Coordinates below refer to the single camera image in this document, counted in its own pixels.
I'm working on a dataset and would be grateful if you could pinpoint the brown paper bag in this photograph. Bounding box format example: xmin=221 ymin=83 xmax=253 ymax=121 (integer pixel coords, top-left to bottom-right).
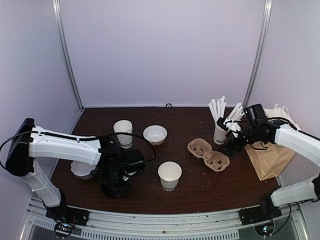
xmin=244 ymin=107 xmax=300 ymax=181

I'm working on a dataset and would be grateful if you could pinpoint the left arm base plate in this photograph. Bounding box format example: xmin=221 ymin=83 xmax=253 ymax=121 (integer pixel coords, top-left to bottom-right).
xmin=45 ymin=206 xmax=90 ymax=227

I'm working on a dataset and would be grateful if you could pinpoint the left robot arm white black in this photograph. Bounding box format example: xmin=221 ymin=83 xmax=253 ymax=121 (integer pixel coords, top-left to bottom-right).
xmin=2 ymin=118 xmax=130 ymax=222

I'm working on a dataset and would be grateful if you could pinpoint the aluminium front rail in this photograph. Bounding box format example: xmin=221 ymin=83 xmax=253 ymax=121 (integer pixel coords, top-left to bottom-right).
xmin=24 ymin=199 xmax=303 ymax=240

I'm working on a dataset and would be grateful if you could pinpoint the brown pulp cup carrier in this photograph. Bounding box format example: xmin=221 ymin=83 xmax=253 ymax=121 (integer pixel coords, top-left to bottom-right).
xmin=187 ymin=138 xmax=230 ymax=173

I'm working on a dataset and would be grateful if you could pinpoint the bundle of white wrapped straws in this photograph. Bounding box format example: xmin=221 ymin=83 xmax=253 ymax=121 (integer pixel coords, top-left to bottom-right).
xmin=208 ymin=96 xmax=244 ymax=124

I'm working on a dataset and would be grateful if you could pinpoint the white paper coffee cup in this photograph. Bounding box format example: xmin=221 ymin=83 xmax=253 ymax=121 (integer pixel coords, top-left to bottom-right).
xmin=157 ymin=161 xmax=182 ymax=192

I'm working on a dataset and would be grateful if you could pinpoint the white cup holding straws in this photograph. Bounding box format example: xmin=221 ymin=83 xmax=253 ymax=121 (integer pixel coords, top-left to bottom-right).
xmin=213 ymin=123 xmax=228 ymax=145

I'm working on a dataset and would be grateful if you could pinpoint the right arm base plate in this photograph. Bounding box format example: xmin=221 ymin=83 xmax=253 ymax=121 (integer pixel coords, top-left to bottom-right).
xmin=238 ymin=201 xmax=282 ymax=226

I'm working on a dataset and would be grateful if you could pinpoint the white scalloped ceramic dish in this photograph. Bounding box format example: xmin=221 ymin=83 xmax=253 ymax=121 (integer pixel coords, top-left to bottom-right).
xmin=70 ymin=161 xmax=96 ymax=180

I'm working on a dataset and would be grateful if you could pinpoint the aluminium corner post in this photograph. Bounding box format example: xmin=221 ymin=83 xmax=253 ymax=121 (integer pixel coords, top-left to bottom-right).
xmin=243 ymin=0 xmax=273 ymax=107
xmin=52 ymin=0 xmax=84 ymax=112

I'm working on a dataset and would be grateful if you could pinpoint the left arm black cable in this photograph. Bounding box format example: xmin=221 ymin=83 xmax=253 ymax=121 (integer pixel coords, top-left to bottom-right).
xmin=0 ymin=133 xmax=157 ymax=171

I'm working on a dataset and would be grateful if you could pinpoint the left aluminium corner post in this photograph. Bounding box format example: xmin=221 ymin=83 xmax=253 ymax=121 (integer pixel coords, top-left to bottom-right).
xmin=52 ymin=0 xmax=84 ymax=112

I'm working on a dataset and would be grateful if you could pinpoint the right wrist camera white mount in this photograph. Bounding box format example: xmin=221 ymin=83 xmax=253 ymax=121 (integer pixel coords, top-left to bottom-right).
xmin=216 ymin=117 xmax=242 ymax=138

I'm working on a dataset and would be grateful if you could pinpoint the stack of white paper cups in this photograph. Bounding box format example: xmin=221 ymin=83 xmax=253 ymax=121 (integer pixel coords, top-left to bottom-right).
xmin=113 ymin=119 xmax=133 ymax=149

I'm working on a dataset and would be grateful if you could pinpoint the stack of black lids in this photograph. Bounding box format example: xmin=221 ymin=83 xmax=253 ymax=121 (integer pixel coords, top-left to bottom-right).
xmin=100 ymin=183 xmax=131 ymax=199

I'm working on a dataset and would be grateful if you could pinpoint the white round ceramic bowl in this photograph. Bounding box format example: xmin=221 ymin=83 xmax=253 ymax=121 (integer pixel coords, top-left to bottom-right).
xmin=143 ymin=125 xmax=168 ymax=147

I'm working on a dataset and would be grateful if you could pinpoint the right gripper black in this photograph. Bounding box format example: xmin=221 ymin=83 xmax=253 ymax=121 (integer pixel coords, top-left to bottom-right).
xmin=218 ymin=126 xmax=260 ymax=158

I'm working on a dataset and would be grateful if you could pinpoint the right aluminium corner post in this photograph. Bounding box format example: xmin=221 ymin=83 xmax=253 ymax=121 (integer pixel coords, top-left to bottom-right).
xmin=243 ymin=0 xmax=273 ymax=107

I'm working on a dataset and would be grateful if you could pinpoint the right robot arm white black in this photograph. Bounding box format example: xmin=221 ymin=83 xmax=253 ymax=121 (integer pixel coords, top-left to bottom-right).
xmin=217 ymin=103 xmax=320 ymax=221

